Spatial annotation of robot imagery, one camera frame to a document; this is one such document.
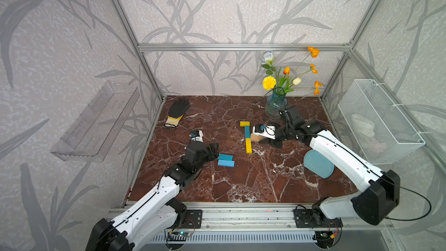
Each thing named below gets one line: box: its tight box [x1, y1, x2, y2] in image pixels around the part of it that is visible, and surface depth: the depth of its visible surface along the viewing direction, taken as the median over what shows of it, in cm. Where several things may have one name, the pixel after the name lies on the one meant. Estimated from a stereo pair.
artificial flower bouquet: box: [261, 46, 323, 96], surface depth 97 cm
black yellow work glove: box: [164, 97, 190, 128], surface depth 113 cm
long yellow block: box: [245, 138, 253, 154], surface depth 98 cm
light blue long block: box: [217, 159, 236, 168], surface depth 91 cm
